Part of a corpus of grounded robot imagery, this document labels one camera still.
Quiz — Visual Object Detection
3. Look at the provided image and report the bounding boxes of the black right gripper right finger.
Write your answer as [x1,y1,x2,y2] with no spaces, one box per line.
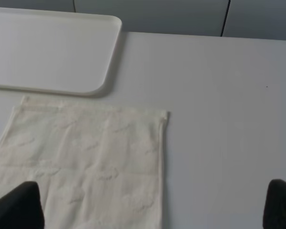
[263,179,286,229]

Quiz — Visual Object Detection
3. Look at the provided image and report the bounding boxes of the white plastic tray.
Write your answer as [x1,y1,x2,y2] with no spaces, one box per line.
[0,7,122,96]

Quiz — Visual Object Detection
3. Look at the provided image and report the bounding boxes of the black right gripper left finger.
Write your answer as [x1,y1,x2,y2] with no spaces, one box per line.
[0,181,45,229]

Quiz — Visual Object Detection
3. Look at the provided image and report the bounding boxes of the cream white towel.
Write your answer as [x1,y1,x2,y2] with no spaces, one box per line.
[0,96,168,229]

